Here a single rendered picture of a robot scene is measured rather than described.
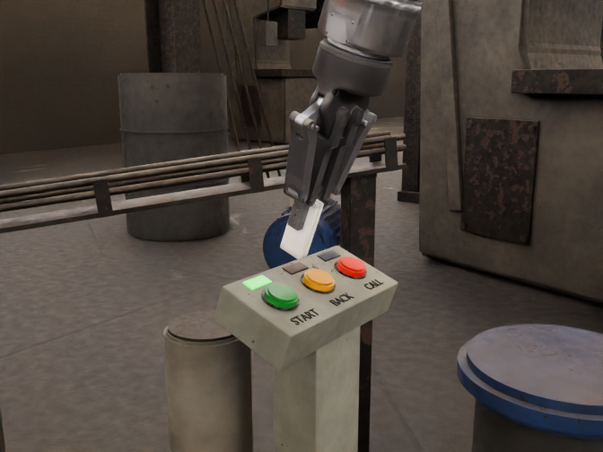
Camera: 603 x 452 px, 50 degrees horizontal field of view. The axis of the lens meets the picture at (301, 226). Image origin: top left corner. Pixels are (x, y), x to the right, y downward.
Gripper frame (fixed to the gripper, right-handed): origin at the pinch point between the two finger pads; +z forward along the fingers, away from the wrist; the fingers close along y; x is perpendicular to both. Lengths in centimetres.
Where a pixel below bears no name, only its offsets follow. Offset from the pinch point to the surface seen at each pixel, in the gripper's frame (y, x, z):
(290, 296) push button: 0.1, 1.5, 8.6
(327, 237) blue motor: -143, -76, 76
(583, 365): -42, 29, 17
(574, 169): -198, -15, 25
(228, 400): -1.2, -3.4, 29.2
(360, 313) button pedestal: -10.5, 5.9, 11.9
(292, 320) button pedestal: 2.4, 4.1, 9.5
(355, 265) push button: -14.8, 0.9, 8.6
